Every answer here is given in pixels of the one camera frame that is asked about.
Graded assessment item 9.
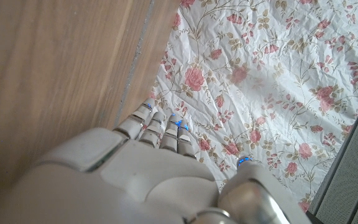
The floral backdrop cloth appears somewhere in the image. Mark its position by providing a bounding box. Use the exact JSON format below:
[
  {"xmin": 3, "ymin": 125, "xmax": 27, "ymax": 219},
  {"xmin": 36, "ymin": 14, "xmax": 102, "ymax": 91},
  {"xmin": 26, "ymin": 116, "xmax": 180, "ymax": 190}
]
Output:
[{"xmin": 149, "ymin": 0, "xmax": 358, "ymax": 214}]

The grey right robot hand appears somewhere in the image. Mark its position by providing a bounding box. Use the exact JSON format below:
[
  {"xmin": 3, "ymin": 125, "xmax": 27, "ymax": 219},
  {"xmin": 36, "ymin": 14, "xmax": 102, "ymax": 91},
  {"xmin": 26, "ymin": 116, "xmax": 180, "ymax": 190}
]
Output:
[{"xmin": 0, "ymin": 98, "xmax": 312, "ymax": 224}]

